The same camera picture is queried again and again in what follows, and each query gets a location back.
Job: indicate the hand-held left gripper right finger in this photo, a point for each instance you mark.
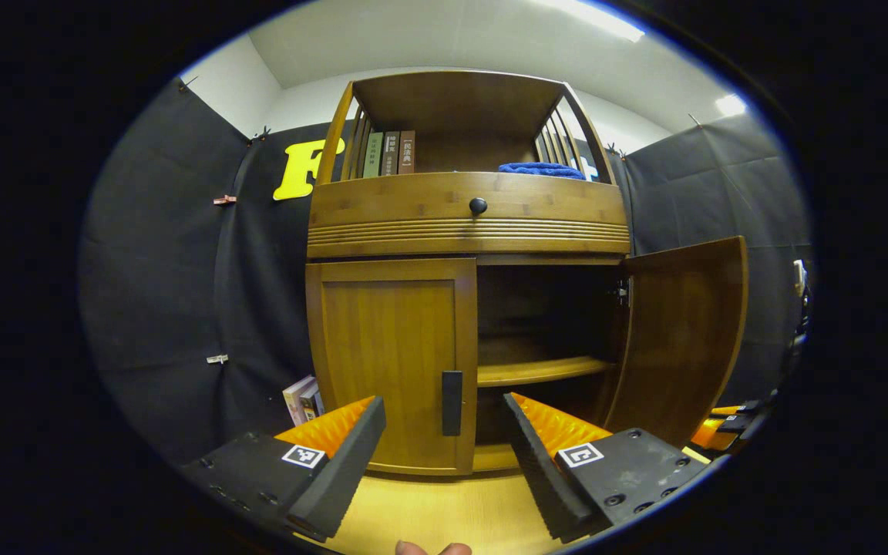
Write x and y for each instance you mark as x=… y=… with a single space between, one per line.
x=540 y=470

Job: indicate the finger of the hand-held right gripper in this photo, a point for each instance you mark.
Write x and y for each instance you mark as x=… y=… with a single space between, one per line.
x=725 y=433
x=741 y=408

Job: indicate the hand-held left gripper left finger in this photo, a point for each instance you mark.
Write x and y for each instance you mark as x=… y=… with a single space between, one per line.
x=344 y=470

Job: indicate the wooden cabinet door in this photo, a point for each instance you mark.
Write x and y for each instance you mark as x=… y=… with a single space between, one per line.
x=683 y=331
x=382 y=354

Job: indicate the wooden double-door shoe cabinet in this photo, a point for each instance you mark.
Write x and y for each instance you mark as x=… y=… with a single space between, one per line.
x=459 y=96

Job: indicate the metal door hinge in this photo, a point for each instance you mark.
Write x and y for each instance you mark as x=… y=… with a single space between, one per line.
x=620 y=291

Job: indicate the blue grey book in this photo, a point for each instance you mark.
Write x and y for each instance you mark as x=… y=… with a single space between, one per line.
x=319 y=402

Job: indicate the grey orange book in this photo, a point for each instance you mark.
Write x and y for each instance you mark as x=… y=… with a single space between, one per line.
x=310 y=402

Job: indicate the wooden inner shelf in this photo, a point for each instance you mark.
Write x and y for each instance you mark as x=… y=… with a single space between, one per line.
x=536 y=371

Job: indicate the white clip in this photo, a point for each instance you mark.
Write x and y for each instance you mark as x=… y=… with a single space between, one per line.
x=217 y=359

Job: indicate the black backdrop cloth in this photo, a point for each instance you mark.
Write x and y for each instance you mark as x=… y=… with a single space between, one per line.
x=174 y=270

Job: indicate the wooden ridged drawer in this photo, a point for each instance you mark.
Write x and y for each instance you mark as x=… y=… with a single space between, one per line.
x=398 y=204

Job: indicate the black round drawer knob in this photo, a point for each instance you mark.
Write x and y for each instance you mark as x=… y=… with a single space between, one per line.
x=478 y=206

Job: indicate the black clip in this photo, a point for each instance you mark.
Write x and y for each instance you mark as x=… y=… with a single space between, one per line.
x=692 y=120
x=262 y=136
x=613 y=147
x=186 y=81

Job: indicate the pink clip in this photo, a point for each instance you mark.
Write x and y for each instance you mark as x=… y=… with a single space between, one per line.
x=224 y=200

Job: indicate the blue folded towel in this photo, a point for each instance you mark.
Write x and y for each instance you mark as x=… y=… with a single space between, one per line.
x=540 y=169

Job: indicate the brown book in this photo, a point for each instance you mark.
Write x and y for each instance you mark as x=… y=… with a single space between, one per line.
x=407 y=151

